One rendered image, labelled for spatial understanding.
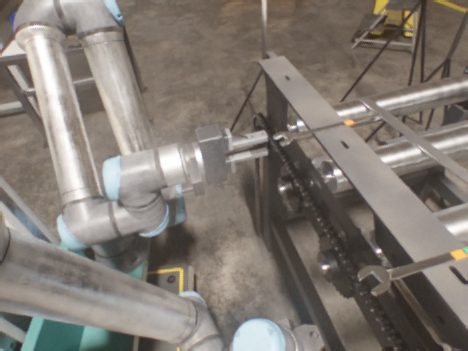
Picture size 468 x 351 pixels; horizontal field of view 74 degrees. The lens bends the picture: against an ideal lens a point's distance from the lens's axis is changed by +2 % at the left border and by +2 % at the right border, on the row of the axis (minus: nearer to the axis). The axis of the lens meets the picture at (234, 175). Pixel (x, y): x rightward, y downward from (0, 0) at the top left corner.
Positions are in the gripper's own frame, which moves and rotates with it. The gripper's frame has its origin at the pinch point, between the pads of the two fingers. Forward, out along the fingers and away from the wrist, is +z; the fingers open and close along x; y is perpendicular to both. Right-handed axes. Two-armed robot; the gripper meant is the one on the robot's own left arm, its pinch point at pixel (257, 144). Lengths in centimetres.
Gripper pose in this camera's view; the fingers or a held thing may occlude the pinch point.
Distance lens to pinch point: 71.0
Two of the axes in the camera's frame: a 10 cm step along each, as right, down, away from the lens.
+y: -2.7, -6.7, 7.0
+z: 9.6, -2.4, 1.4
